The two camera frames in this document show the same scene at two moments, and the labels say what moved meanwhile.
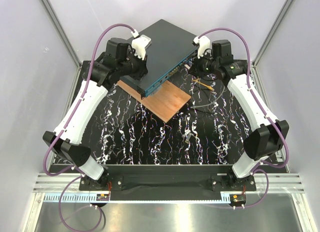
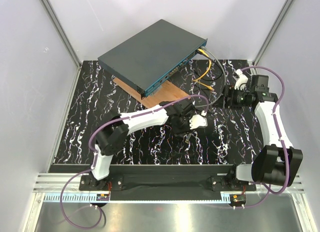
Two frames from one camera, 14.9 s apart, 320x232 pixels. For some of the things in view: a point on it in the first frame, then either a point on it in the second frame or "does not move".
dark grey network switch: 170,50 does not move
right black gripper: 194,69 to 230,92
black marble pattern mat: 211,129 does not move
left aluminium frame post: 59,27 does not move
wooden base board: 165,101 does not move
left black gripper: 142,69 to 179,132
